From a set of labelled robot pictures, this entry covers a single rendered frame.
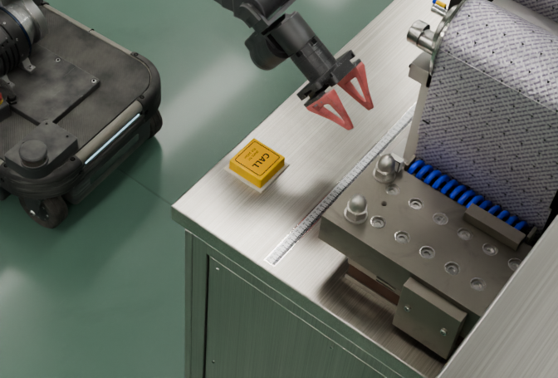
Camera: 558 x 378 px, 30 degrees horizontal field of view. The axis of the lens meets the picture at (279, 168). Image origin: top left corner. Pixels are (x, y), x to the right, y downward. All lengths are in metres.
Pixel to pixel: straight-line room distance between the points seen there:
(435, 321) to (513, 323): 0.79
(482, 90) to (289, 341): 0.57
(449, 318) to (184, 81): 1.82
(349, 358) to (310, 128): 0.43
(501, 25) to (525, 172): 0.23
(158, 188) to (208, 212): 1.19
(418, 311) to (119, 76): 1.52
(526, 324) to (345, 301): 0.90
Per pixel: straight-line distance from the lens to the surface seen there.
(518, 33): 1.52
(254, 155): 1.80
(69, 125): 2.78
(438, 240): 1.61
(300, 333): 1.77
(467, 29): 1.53
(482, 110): 1.56
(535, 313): 0.80
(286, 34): 1.68
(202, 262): 1.82
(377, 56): 2.04
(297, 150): 1.85
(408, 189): 1.66
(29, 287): 2.77
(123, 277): 2.77
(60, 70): 2.89
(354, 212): 1.58
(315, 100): 1.68
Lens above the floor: 2.30
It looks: 50 degrees down
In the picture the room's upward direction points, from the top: 6 degrees clockwise
